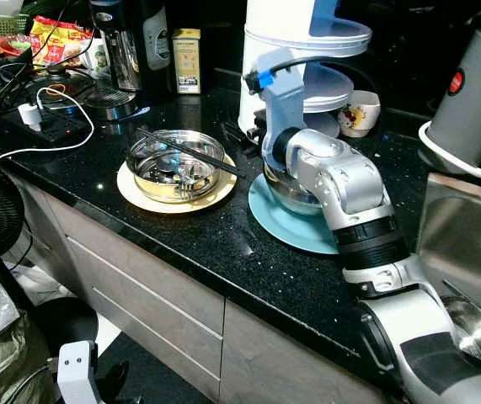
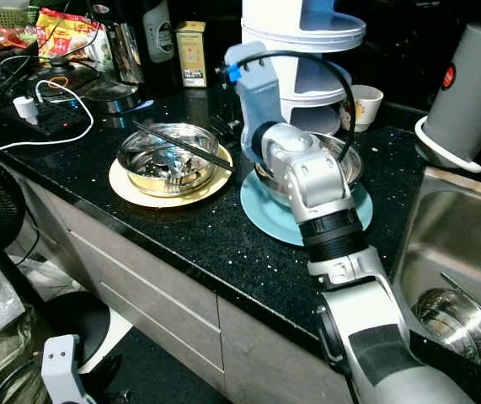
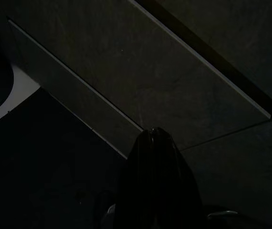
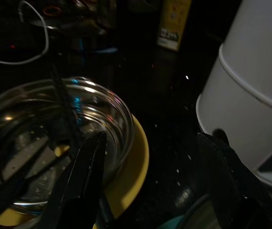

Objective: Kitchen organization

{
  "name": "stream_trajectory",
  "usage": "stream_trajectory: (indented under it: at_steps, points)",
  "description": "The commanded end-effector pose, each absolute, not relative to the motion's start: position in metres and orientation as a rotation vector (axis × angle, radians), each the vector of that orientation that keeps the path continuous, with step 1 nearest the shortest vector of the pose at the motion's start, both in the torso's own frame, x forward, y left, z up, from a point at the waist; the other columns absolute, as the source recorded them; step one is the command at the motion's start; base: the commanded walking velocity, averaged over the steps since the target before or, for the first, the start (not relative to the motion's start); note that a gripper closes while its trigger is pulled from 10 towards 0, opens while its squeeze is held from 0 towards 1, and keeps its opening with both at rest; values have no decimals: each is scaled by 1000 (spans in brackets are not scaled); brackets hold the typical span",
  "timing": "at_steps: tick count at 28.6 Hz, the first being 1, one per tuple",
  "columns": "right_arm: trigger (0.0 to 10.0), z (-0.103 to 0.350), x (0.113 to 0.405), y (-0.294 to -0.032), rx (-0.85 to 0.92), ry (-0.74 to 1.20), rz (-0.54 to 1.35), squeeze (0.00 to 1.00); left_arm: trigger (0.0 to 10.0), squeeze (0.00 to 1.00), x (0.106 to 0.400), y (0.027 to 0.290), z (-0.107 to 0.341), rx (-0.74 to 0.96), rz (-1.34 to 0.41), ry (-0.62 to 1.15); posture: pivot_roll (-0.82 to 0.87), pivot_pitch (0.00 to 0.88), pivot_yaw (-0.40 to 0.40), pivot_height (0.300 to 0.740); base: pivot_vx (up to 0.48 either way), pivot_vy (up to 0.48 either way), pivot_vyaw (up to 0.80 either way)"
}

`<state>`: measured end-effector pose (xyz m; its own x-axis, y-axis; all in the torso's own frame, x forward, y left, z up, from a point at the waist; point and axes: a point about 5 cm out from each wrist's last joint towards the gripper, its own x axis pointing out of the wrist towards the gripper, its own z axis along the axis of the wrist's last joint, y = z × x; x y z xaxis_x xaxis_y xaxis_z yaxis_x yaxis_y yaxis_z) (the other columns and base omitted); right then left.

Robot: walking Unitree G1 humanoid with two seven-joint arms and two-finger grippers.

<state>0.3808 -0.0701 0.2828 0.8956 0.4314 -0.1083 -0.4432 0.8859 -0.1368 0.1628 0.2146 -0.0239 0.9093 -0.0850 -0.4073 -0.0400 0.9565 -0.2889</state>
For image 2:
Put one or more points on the plain steel bowl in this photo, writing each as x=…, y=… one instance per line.
x=274, y=189

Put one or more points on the steel bowl with inner rack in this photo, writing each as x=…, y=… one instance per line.
x=164, y=168

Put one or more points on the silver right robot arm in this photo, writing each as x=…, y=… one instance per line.
x=324, y=194

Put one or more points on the grey wooden kitchen cabinet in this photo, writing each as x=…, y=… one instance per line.
x=173, y=295

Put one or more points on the black chopstick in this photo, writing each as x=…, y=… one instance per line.
x=185, y=146

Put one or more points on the black floor mat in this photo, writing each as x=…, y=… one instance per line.
x=164, y=379

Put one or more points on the black round fan base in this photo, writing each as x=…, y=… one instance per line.
x=76, y=320

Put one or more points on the yellow tin box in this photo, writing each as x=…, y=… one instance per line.
x=191, y=55

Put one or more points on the light blue plate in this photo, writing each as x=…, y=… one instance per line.
x=274, y=223

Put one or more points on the pale yellow plate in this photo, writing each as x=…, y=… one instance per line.
x=130, y=192

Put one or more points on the dark bottle with white label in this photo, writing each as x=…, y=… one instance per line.
x=160, y=32

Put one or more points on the glass pot lid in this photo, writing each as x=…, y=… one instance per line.
x=105, y=88

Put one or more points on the white tiered storage rack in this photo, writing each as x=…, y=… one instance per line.
x=324, y=34

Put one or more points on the white printed cup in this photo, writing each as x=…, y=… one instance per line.
x=366, y=108

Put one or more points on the shiny steel coffee pot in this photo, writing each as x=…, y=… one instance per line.
x=122, y=42

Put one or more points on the black power strip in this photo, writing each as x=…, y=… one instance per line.
x=63, y=122

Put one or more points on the red yellow snack bag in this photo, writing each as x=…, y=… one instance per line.
x=67, y=34

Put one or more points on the white charger plug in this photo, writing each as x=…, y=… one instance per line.
x=25, y=108

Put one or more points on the grey cylindrical kettle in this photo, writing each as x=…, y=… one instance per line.
x=472, y=93

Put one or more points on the stainless steel sink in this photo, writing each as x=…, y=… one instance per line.
x=459, y=236

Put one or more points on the green woven basket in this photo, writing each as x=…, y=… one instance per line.
x=0, y=17

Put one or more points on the small steel bowl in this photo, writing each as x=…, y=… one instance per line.
x=459, y=328

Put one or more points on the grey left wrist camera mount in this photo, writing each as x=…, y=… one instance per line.
x=61, y=366

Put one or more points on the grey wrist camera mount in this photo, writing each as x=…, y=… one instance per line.
x=261, y=93
x=61, y=366

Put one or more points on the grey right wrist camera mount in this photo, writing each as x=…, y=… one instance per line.
x=261, y=93

